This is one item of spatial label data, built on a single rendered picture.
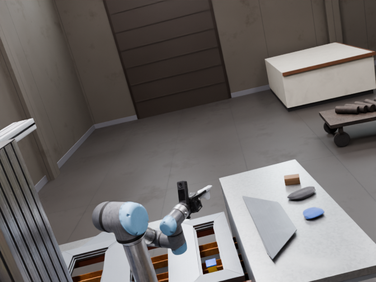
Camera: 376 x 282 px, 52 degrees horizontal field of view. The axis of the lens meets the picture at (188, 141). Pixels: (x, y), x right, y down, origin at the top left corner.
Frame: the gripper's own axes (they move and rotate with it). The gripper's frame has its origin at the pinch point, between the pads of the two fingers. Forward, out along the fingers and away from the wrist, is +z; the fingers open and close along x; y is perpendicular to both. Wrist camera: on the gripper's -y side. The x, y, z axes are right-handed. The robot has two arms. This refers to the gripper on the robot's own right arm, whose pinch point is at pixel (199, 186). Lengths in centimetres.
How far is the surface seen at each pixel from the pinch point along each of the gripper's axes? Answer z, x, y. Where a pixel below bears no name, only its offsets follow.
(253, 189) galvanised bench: 70, -8, 40
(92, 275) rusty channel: 3, -118, 60
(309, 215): 37, 36, 43
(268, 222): 28, 16, 41
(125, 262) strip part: 3, -80, 49
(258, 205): 46, 4, 39
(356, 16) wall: 884, -14, 16
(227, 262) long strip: 15, -12, 58
